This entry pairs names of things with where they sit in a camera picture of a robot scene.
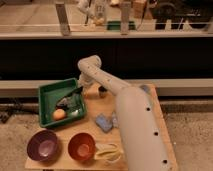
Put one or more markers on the black handled brush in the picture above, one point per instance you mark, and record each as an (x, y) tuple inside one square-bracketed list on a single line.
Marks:
[(64, 101)]

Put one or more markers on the wooden table board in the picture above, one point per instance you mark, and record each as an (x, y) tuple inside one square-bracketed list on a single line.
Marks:
[(94, 106)]

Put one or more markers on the grey crumpled cloth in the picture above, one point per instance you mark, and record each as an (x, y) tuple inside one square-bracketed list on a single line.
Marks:
[(114, 120)]

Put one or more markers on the orange round fruit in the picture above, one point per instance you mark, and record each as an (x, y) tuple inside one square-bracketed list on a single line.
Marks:
[(59, 114)]

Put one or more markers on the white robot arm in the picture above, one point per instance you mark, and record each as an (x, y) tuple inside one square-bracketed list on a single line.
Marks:
[(142, 141)]

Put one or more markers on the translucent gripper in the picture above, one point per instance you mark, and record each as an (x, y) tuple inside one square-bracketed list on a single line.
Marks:
[(85, 86)]

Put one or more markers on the green plastic tray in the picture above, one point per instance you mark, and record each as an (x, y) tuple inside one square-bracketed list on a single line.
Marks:
[(49, 95)]

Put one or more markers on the blue plastic cup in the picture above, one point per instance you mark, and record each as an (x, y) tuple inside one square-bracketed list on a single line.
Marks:
[(145, 88)]

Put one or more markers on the orange bowl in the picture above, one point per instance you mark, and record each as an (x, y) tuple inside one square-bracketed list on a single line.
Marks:
[(81, 147)]

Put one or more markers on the yellow banana peel toy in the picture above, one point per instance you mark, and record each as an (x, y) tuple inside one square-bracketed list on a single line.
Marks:
[(110, 152)]

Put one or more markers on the small dark metal cup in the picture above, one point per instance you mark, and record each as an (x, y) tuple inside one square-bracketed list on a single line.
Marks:
[(102, 92)]

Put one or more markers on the purple bowl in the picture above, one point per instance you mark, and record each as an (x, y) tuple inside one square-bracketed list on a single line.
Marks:
[(43, 146)]

